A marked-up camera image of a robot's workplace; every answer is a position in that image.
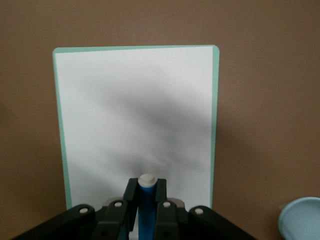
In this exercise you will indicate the blue marker white cap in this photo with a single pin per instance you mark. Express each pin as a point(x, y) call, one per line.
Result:
point(147, 200)

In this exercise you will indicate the light blue mesh pen cup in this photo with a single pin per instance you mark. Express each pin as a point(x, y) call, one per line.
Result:
point(302, 217)

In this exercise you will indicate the mint green clipboard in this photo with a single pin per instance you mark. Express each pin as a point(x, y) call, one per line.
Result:
point(75, 49)

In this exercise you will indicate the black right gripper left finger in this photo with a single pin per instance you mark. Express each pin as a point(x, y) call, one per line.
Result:
point(112, 220)

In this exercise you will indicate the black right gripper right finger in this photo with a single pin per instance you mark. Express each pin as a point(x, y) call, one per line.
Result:
point(170, 220)

